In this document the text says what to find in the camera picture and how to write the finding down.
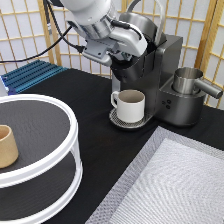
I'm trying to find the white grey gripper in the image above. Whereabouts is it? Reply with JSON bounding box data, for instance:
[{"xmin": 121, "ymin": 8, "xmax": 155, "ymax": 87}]
[{"xmin": 82, "ymin": 37, "xmax": 118, "ymax": 67}]

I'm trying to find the grey coffee machine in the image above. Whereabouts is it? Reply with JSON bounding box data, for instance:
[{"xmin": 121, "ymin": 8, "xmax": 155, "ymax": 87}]
[{"xmin": 106, "ymin": 0, "xmax": 208, "ymax": 131}]

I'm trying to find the white ceramic mug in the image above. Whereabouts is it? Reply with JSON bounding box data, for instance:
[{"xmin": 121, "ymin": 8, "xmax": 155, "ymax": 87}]
[{"xmin": 111, "ymin": 90, "xmax": 145, "ymax": 123}]

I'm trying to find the wooden shoji screen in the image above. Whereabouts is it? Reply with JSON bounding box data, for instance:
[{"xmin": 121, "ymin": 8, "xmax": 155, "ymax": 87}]
[{"xmin": 0, "ymin": 0, "xmax": 224, "ymax": 110}]

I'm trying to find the steel milk frother jug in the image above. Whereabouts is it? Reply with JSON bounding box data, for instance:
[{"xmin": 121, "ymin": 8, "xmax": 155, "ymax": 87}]
[{"xmin": 173, "ymin": 67, "xmax": 223, "ymax": 99}]

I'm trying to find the tan wooden cup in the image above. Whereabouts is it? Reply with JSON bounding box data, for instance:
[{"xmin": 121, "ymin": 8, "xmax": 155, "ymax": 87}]
[{"xmin": 0, "ymin": 125, "xmax": 19, "ymax": 168}]

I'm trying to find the white two-tier round shelf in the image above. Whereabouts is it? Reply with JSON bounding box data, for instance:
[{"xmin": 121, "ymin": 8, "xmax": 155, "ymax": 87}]
[{"xmin": 0, "ymin": 94, "xmax": 83, "ymax": 224}]

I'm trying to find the grey woven placemat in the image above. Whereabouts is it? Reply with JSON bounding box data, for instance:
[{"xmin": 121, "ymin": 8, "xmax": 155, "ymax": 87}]
[{"xmin": 85, "ymin": 127, "xmax": 224, "ymax": 224}]

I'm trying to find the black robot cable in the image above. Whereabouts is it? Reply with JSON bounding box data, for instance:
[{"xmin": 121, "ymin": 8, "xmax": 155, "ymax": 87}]
[{"xmin": 0, "ymin": 0, "xmax": 143, "ymax": 64}]

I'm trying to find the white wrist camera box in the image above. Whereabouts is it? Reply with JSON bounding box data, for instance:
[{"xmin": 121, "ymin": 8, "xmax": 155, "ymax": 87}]
[{"xmin": 109, "ymin": 20, "xmax": 147, "ymax": 57}]

